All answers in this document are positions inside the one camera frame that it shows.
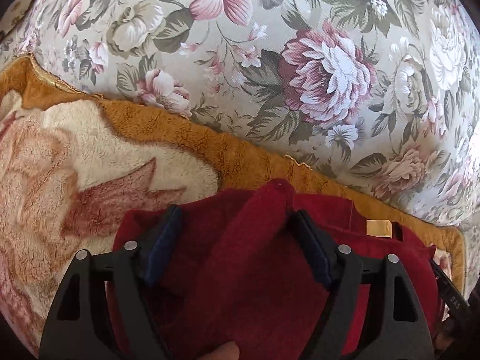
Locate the dark red knit sweater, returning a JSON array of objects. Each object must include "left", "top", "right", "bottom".
[{"left": 109, "top": 180, "right": 440, "bottom": 359}]

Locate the floral grey bed sheet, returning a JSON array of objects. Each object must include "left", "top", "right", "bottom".
[{"left": 1, "top": 0, "right": 479, "bottom": 288}]

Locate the orange cream floral fleece blanket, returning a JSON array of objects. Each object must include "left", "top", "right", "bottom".
[{"left": 1, "top": 55, "right": 465, "bottom": 355}]

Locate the person's right hand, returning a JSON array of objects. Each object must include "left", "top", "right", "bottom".
[{"left": 199, "top": 341, "right": 240, "bottom": 360}]

